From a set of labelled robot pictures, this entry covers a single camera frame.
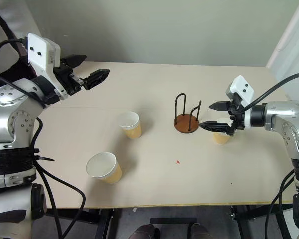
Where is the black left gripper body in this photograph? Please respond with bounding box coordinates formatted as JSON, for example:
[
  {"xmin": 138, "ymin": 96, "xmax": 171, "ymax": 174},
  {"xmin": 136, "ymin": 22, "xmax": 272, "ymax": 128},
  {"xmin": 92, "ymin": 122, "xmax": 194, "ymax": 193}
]
[{"xmin": 52, "ymin": 64, "xmax": 87, "ymax": 97}]

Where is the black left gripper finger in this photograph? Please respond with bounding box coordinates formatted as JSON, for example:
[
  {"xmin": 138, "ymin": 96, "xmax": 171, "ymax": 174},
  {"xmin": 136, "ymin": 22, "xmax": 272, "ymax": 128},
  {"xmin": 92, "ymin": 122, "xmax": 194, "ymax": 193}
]
[
  {"xmin": 83, "ymin": 69, "xmax": 111, "ymax": 91},
  {"xmin": 60, "ymin": 54, "xmax": 88, "ymax": 69}
]

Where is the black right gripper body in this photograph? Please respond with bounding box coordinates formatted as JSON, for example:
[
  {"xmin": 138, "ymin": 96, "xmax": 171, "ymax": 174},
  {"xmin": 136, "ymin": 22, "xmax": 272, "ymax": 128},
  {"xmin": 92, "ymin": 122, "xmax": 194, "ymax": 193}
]
[{"xmin": 227, "ymin": 92, "xmax": 246, "ymax": 137}]

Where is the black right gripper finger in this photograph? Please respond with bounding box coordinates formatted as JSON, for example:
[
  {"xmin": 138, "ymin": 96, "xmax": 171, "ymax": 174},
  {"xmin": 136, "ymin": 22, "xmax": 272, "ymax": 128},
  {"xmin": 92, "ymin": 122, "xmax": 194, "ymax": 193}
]
[
  {"xmin": 208, "ymin": 100, "xmax": 231, "ymax": 112},
  {"xmin": 198, "ymin": 120, "xmax": 233, "ymax": 137}
]

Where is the tan paper cup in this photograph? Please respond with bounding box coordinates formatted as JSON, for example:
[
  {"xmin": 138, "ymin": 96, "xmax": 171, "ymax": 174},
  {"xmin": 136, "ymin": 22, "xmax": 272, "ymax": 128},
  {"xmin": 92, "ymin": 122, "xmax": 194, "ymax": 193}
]
[
  {"xmin": 212, "ymin": 117, "xmax": 232, "ymax": 146},
  {"xmin": 86, "ymin": 151, "xmax": 123, "ymax": 185},
  {"xmin": 117, "ymin": 111, "xmax": 143, "ymax": 140}
]

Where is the black zip tie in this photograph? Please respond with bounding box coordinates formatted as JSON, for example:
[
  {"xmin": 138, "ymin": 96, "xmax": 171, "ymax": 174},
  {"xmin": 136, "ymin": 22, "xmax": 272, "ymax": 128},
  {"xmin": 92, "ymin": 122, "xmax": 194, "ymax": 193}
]
[{"xmin": 27, "ymin": 147, "xmax": 56, "ymax": 164}]

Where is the white curtain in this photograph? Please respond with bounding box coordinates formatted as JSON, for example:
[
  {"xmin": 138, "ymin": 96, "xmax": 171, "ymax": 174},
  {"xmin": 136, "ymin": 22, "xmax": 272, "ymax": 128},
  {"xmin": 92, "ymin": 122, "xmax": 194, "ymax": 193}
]
[{"xmin": 265, "ymin": 0, "xmax": 299, "ymax": 76}]

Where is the dark rounded shape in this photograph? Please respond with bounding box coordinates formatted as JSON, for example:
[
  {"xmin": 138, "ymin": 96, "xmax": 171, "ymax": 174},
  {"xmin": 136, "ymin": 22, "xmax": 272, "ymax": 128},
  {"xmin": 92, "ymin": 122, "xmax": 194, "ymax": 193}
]
[
  {"xmin": 130, "ymin": 223, "xmax": 156, "ymax": 239},
  {"xmin": 190, "ymin": 223, "xmax": 210, "ymax": 239}
]

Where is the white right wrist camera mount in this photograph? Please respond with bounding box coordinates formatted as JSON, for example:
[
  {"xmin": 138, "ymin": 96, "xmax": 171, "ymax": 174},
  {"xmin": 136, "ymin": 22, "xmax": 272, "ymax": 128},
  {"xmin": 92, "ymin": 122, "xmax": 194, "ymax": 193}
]
[{"xmin": 225, "ymin": 75, "xmax": 255, "ymax": 108}]

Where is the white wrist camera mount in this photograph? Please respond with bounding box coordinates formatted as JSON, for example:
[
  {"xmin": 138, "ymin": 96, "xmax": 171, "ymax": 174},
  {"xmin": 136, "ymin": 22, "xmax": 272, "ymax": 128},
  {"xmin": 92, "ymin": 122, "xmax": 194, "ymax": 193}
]
[
  {"xmin": 225, "ymin": 75, "xmax": 255, "ymax": 108},
  {"xmin": 26, "ymin": 32, "xmax": 67, "ymax": 101}
]

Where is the brown cup holder stand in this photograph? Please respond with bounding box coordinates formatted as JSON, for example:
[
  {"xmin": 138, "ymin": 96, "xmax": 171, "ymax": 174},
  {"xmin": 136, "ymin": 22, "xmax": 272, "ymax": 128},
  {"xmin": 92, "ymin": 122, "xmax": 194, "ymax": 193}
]
[{"xmin": 173, "ymin": 92, "xmax": 203, "ymax": 134}]

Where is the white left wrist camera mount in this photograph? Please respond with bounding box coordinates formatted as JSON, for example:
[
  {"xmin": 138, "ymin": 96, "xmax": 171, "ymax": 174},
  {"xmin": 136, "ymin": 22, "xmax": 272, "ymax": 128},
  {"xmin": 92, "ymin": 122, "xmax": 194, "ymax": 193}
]
[{"xmin": 26, "ymin": 32, "xmax": 67, "ymax": 101}]

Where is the black metal table frame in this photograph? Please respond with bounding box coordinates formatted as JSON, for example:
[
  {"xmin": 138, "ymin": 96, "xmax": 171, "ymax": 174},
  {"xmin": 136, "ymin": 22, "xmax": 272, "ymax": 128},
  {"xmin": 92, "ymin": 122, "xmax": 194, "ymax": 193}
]
[{"xmin": 45, "ymin": 202, "xmax": 296, "ymax": 239}]

